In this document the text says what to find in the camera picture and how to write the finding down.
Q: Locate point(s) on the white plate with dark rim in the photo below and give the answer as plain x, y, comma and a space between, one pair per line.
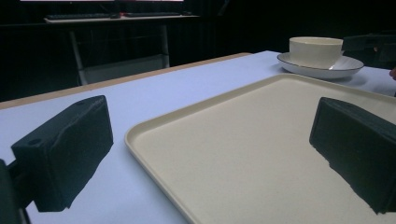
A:
348, 67

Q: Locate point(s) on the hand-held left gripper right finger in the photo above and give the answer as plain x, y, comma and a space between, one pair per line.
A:
358, 146

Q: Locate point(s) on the black keyboard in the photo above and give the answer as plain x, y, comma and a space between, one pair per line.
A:
152, 14
77, 16

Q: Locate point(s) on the cream ceramic bowl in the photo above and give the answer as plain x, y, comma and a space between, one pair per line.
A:
314, 51

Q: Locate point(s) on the beige plastic tray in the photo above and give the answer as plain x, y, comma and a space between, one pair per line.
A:
249, 146

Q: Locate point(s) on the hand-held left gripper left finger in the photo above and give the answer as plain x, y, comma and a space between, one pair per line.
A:
65, 152

